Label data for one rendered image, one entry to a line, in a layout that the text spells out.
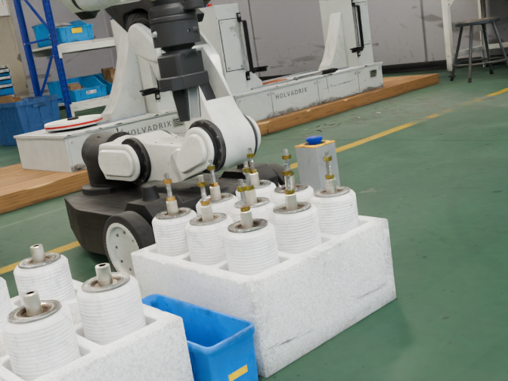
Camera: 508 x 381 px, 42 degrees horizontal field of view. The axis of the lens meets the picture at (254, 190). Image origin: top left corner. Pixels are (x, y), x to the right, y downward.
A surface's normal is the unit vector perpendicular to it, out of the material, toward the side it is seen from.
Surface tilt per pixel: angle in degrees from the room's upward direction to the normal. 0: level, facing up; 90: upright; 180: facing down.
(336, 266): 90
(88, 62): 90
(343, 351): 0
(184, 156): 90
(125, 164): 90
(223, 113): 54
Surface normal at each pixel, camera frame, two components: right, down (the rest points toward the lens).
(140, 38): -0.71, 0.26
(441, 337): -0.15, -0.96
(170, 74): -0.44, 0.27
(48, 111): 0.75, 0.07
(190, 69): 0.88, -0.03
